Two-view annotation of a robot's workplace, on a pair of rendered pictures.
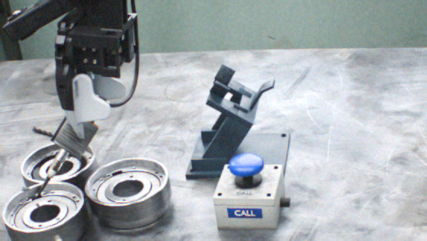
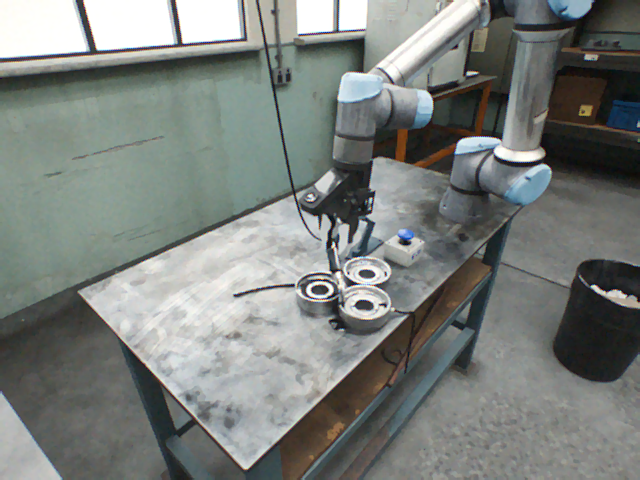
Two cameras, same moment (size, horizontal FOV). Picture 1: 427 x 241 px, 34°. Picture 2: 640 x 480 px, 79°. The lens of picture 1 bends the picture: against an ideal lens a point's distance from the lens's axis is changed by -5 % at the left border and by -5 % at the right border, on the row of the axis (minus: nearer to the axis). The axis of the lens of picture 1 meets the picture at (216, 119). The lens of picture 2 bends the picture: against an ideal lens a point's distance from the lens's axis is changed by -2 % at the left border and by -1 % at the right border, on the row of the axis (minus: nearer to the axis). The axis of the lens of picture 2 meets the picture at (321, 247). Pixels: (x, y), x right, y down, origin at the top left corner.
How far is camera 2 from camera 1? 0.97 m
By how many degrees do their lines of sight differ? 55
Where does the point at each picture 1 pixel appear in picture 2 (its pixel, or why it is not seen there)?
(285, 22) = (100, 221)
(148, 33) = not seen: outside the picture
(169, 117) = (292, 250)
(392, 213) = (435, 232)
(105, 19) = (364, 183)
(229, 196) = (412, 249)
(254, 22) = (78, 228)
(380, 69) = not seen: hidden behind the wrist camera
